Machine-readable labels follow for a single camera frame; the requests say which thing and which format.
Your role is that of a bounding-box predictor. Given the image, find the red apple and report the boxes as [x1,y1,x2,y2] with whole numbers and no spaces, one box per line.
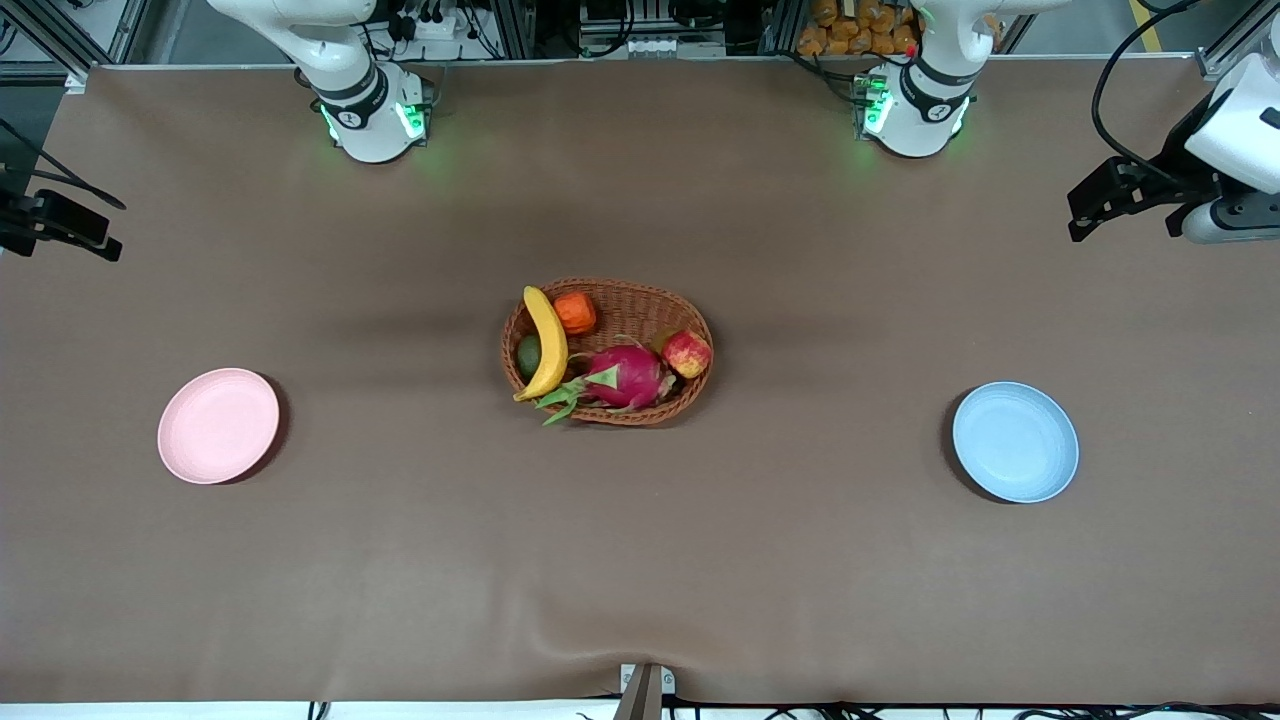
[661,330,713,379]

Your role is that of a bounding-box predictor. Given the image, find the yellow banana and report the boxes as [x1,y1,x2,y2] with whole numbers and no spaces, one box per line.
[513,286,569,403]

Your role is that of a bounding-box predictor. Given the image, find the pink plate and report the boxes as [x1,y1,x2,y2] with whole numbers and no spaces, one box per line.
[157,368,281,486]

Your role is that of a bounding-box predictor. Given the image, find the blue plate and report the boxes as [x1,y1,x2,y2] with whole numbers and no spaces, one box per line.
[951,381,1080,504]

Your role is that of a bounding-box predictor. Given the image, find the bag of orange buns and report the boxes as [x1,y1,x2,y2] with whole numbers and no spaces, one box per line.
[797,0,921,57]

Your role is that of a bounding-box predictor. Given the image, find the white power strip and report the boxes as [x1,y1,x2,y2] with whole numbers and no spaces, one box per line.
[395,8,471,43]

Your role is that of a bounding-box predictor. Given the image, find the brown wicker basket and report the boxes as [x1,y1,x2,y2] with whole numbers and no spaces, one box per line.
[500,277,715,427]

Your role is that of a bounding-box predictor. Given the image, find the grey metal rack equipment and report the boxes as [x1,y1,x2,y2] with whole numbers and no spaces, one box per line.
[578,0,728,59]

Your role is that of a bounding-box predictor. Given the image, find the orange tangerine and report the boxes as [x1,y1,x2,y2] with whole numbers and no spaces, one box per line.
[553,291,598,337]

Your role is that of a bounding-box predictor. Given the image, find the pink dragon fruit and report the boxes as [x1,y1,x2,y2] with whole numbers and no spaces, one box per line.
[535,340,676,427]

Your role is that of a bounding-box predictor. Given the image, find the brown table cloth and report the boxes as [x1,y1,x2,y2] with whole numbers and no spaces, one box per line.
[0,55,1280,706]

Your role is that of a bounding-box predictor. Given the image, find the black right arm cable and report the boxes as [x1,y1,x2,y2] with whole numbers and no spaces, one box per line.
[0,118,127,211]

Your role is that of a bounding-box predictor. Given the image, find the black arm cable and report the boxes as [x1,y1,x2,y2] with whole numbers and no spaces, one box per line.
[1091,0,1201,186]
[0,118,127,211]

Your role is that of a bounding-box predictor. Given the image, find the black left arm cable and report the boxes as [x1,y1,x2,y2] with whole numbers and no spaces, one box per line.
[1091,0,1201,186]

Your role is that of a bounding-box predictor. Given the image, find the aluminium frame profile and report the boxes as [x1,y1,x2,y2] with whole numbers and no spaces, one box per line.
[0,0,151,91]
[1197,10,1263,81]

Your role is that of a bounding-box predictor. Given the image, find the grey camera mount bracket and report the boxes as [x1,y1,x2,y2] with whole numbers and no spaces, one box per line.
[612,663,677,720]

